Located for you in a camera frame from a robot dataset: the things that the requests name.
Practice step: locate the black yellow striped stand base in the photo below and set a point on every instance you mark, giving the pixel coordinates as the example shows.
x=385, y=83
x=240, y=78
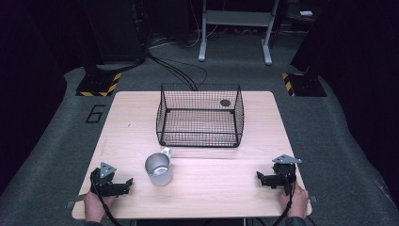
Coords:
x=97, y=84
x=306, y=85

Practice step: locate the round dark disc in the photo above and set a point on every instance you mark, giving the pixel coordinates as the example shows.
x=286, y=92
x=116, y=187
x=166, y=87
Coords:
x=225, y=102

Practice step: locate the black cabinet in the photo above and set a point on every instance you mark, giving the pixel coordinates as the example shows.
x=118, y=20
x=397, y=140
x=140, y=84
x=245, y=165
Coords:
x=116, y=28

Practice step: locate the grey metal cup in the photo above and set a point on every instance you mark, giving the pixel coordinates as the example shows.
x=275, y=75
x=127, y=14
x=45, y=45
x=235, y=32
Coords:
x=160, y=177

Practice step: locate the small white box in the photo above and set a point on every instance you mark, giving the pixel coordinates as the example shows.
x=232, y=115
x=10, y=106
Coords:
x=306, y=13

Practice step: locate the person's left hand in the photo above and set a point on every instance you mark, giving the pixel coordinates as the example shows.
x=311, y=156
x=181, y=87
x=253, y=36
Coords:
x=94, y=207

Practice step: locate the person's right hand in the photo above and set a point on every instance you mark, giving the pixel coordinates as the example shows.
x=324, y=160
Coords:
x=299, y=202

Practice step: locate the white metal stand frame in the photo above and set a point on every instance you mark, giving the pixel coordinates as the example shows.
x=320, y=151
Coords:
x=238, y=18

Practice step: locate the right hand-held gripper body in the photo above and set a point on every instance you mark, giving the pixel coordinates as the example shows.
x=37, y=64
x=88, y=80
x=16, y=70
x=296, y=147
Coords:
x=284, y=175

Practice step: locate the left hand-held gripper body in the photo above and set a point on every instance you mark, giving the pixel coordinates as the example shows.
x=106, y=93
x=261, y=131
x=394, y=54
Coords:
x=105, y=187

